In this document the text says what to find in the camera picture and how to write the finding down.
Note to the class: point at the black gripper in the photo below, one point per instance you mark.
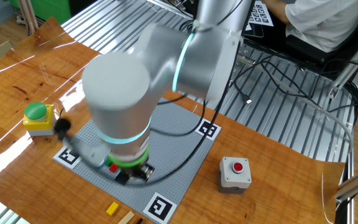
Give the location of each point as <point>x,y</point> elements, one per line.
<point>135,172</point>

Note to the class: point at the wide black Lego plate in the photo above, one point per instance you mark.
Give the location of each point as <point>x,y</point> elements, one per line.
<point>121,179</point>

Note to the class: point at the red Lego brick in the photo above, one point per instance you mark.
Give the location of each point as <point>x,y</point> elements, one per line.
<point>113,168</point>

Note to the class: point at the yellow Lego brick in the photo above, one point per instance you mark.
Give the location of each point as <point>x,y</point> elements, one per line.
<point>112,208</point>

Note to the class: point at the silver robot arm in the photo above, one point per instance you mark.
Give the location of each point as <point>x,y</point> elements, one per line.
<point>120,93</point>

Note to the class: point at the operator bare forearm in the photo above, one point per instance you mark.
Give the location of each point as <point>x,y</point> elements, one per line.
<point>275,9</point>

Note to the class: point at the grey Lego baseplate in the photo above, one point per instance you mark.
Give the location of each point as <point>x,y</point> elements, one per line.
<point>172,174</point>

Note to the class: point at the long tan Lego brick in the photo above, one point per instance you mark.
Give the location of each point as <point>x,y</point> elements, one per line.
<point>126,217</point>

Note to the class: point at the narrow black Lego brick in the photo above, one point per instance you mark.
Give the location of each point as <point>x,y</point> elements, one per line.
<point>139,221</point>

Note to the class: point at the paper fiducial marker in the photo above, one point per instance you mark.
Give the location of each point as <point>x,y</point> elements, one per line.
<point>210,130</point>
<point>159,208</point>
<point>66,157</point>

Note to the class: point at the red push button box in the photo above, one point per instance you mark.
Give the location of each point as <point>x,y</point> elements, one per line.
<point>233,180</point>

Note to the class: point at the green button yellow box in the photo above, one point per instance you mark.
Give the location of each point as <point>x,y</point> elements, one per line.
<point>39,121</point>

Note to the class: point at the orange wooden board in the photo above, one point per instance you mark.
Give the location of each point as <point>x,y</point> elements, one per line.
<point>275,186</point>

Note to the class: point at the green storage box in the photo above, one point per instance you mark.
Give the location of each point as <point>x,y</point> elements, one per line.
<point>48,9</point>

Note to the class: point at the wooden stick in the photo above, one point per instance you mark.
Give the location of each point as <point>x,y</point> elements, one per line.
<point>24,12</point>
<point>33,14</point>

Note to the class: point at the printed marker sheet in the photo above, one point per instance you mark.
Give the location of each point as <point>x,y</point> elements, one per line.
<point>261,15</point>

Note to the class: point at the black fabric chair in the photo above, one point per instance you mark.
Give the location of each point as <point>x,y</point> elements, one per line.
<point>315,56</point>

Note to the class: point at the operator white shirt torso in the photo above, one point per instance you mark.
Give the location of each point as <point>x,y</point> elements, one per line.
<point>322,21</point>

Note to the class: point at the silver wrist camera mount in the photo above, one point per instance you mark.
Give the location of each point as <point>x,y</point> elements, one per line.
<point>89,154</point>

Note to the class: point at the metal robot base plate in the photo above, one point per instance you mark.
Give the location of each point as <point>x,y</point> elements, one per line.
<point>242,62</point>

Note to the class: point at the aluminium frame profile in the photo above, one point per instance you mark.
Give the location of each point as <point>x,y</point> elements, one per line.
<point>356,183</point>
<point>350,68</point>

